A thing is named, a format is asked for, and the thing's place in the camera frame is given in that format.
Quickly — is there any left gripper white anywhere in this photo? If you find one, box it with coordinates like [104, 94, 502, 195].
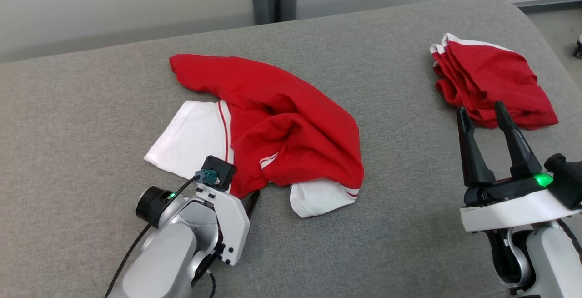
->
[196, 183, 261, 266]

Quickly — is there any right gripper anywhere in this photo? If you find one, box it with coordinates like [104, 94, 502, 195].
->
[456, 101, 573, 233]

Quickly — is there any red garment with white sleeves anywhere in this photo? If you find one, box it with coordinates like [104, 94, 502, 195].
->
[145, 54, 365, 219]

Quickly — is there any folded red garment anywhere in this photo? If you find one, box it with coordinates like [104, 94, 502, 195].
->
[430, 33, 559, 130]

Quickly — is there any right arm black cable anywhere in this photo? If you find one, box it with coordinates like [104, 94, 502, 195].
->
[556, 218, 582, 252]

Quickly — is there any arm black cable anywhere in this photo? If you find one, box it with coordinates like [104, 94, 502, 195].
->
[556, 218, 582, 252]
[105, 175, 203, 298]

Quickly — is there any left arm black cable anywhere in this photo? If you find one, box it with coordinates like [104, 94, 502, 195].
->
[105, 175, 203, 298]

